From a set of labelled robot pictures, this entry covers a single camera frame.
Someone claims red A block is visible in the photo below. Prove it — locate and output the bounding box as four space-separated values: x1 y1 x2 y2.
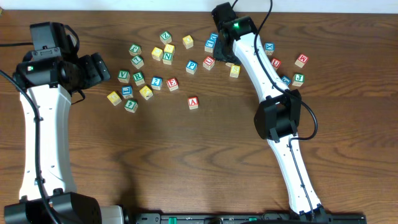
188 96 199 110

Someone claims blue 2 block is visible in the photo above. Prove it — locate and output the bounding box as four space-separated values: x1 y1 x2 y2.
151 77 162 90

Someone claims red I block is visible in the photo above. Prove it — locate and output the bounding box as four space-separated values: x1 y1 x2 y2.
225 62 234 67

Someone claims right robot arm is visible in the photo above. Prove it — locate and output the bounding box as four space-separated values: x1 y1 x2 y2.
213 16 322 221

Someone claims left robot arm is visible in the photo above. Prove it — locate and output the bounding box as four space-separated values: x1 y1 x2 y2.
4 53 129 223

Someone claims blue D block upper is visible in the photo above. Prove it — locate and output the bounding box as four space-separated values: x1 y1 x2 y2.
209 33 218 42

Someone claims yellow S block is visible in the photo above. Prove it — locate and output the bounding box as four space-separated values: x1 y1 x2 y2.
229 65 241 78

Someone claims green V block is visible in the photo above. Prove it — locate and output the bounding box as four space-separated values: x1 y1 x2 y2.
118 70 130 83

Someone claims yellow block far left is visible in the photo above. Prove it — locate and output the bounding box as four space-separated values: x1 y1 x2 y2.
107 91 122 106

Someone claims blue P block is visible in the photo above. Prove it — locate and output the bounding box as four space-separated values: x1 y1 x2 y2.
186 60 198 75

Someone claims yellow block top centre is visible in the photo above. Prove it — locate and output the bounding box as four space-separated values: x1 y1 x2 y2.
183 35 194 49

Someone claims blue L block lower left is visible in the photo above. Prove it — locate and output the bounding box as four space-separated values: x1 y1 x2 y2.
121 86 134 99

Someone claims blue X block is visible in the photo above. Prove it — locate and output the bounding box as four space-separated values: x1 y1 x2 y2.
264 42 275 55

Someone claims green 7 block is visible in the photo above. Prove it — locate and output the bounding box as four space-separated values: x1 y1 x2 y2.
131 55 144 69

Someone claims green R block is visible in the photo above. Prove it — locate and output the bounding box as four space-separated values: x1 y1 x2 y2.
132 72 146 86

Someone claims red U block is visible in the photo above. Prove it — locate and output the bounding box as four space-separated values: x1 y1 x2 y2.
271 58 281 70

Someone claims green 4 block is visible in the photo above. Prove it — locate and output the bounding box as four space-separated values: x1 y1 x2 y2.
124 100 138 113

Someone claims yellow block above N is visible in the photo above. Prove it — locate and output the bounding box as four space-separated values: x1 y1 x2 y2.
164 44 175 55

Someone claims green N block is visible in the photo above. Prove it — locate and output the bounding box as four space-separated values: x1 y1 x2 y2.
162 52 173 65

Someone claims yellow block lower middle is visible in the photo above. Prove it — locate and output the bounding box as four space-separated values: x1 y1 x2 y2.
139 85 153 100

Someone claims green Z block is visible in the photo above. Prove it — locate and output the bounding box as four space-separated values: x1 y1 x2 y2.
160 31 172 45

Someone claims red E block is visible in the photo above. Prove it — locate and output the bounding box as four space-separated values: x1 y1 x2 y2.
167 78 179 91

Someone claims yellow block left of N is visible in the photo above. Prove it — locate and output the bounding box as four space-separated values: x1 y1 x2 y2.
151 47 164 61

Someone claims red M block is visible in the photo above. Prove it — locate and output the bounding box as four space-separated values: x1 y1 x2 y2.
295 54 309 68

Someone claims green J block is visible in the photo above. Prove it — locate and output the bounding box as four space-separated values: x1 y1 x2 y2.
292 73 305 86

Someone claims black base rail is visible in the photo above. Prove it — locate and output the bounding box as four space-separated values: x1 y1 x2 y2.
134 212 367 224

